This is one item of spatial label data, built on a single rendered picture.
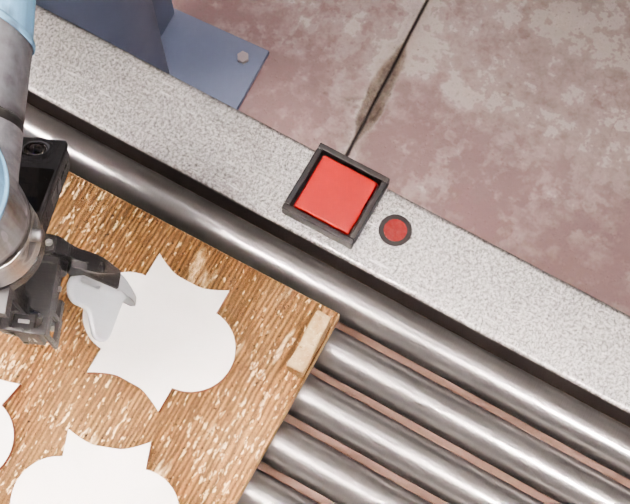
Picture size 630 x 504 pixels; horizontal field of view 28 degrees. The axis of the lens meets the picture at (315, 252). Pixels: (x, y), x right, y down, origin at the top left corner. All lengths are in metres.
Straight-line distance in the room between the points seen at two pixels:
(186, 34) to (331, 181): 1.14
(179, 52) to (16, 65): 1.45
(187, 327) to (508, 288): 0.30
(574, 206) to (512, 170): 0.12
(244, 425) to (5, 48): 0.44
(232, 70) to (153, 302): 1.15
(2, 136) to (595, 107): 1.61
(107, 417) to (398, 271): 0.30
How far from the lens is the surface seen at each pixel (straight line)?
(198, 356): 1.13
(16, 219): 0.84
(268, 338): 1.14
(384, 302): 1.17
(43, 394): 1.16
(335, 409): 1.15
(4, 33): 0.84
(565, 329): 1.19
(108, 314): 1.05
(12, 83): 0.84
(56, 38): 1.30
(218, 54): 2.28
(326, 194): 1.19
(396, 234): 1.19
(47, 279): 0.97
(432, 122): 2.24
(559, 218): 2.21
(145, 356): 1.14
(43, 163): 1.00
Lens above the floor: 2.05
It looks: 72 degrees down
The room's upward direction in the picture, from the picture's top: 1 degrees clockwise
